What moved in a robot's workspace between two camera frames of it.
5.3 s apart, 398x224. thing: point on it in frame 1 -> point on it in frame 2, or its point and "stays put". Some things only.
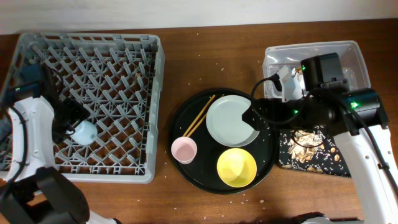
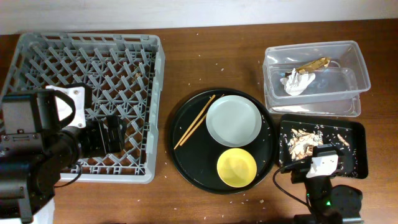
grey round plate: [225, 122] stays put
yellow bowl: [237, 167] stays put
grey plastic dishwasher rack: [120, 79] stays put
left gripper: [81, 112] -> [103, 145]
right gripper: [275, 104] -> [303, 171]
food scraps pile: [305, 144] stays put
